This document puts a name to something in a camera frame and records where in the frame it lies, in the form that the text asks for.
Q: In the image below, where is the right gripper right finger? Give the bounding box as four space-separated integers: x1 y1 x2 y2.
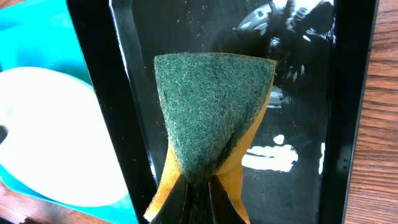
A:
208 175 246 224

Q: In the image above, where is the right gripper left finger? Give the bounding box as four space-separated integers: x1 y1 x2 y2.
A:
150 175 188 224

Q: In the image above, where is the green yellow sponge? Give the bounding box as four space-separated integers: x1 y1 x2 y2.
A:
144 53 276 223

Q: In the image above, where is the white plate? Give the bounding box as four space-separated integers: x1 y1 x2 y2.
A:
1 67 127 207

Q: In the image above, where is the black rectangular tray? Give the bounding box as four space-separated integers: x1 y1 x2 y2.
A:
67 0 378 223

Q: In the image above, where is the teal plastic tray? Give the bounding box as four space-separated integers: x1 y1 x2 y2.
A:
1 1 137 223

